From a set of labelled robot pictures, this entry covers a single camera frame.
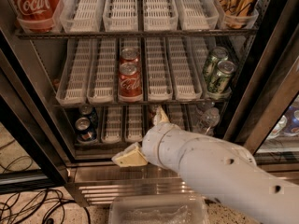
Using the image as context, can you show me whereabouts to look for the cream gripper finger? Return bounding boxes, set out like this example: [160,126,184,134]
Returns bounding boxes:
[152,105,169,126]
[112,142,148,167]

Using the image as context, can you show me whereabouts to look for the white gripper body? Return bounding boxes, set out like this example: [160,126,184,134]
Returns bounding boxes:
[142,122,191,169]

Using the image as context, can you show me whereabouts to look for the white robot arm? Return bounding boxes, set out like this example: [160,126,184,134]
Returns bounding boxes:
[112,107,299,224]

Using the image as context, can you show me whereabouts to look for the rear orange soda can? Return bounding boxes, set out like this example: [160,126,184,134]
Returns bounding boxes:
[149,105,157,121]

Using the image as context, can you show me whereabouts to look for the steel fridge base grille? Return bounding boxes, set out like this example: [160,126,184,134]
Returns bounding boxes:
[64,161,299,207]

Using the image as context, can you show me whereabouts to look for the front blue pepsi can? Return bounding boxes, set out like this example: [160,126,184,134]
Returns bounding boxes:
[75,117,97,142]

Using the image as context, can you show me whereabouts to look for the blue pepsi can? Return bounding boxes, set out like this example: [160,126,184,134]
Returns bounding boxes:
[75,117,97,142]
[78,106,98,127]

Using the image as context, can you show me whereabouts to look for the rear blue pepsi can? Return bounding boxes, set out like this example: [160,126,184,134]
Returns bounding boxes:
[78,106,98,127]

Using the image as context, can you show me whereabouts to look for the front green soda can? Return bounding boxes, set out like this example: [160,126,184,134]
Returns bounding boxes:
[207,61,236,93]

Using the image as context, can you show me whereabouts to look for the green soda can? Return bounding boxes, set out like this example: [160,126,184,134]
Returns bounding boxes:
[207,61,236,93]
[203,47,229,81]

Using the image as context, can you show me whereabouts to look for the rear green soda can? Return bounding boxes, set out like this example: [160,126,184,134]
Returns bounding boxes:
[203,47,229,81]

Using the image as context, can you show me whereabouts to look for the black fridge door left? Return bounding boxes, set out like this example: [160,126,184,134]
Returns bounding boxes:
[0,35,67,194]

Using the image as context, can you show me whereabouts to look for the glass fridge door right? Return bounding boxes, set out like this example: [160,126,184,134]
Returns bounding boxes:
[216,0,299,170]

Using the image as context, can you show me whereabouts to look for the white can behind glass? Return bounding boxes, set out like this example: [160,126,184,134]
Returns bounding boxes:
[267,116,287,139]

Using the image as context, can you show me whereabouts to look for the blue can behind glass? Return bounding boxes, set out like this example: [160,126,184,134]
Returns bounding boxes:
[283,105,299,136]

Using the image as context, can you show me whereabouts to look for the large red coke can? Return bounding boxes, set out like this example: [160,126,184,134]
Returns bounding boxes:
[13,0,61,33]

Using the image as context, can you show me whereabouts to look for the clear plastic water bottle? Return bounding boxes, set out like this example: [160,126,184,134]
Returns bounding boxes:
[194,102,220,136]

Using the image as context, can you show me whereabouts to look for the clear plastic bin on floor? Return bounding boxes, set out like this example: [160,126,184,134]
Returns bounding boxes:
[108,193,210,224]

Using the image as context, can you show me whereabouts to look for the gold brown cans top right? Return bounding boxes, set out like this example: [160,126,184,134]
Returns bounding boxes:
[214,0,258,29]

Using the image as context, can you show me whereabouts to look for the middle wire shelf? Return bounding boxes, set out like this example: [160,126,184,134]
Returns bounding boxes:
[53,99,227,108]

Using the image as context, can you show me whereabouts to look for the wire shelf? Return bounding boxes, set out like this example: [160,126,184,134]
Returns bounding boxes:
[15,29,257,40]
[53,99,227,108]

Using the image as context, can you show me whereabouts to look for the black cables on floor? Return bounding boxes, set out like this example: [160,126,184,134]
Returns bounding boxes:
[0,138,92,224]

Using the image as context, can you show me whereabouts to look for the top wire shelf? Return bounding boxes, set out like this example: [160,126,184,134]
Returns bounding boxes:
[15,29,257,40]

